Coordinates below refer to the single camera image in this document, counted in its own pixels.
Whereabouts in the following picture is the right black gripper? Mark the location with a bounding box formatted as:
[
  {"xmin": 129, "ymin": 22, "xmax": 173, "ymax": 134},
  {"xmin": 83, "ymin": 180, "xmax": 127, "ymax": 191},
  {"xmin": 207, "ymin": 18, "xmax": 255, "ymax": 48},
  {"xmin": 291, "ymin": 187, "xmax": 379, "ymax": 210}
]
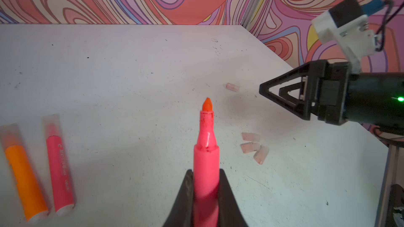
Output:
[{"xmin": 259, "ymin": 61, "xmax": 404, "ymax": 129}]

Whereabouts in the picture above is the translucent pink pen cap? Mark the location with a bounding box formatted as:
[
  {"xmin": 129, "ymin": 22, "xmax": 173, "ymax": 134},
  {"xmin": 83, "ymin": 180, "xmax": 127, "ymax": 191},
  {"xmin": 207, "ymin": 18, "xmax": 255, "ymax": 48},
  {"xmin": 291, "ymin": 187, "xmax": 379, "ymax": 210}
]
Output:
[{"xmin": 224, "ymin": 83, "xmax": 240, "ymax": 92}]

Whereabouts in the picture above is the pink highlighter pen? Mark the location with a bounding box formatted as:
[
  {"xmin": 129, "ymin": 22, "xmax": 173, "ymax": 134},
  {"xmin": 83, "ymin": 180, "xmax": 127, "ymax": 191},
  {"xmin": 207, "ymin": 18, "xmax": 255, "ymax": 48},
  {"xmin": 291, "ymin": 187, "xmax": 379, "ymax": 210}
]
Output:
[
  {"xmin": 193, "ymin": 98, "xmax": 220, "ymax": 227},
  {"xmin": 42, "ymin": 114, "xmax": 75, "ymax": 216}
]

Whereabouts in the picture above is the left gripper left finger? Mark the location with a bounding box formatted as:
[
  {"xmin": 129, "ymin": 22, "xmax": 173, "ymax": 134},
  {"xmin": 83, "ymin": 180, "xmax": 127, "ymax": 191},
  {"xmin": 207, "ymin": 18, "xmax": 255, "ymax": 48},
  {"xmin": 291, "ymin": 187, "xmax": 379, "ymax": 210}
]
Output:
[{"xmin": 163, "ymin": 169, "xmax": 194, "ymax": 227}]

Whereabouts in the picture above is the orange highlighter pen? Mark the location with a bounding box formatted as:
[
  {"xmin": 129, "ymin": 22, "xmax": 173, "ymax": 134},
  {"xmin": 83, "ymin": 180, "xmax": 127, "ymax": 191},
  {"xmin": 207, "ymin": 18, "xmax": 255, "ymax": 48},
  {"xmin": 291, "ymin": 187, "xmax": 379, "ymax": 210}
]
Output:
[{"xmin": 1, "ymin": 124, "xmax": 49, "ymax": 224}]

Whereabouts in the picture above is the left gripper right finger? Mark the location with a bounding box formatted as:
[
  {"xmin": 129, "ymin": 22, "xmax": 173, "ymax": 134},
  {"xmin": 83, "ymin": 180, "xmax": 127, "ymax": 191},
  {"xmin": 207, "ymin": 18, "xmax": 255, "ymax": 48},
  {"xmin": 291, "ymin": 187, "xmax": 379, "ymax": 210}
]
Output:
[{"xmin": 218, "ymin": 169, "xmax": 248, "ymax": 227}]

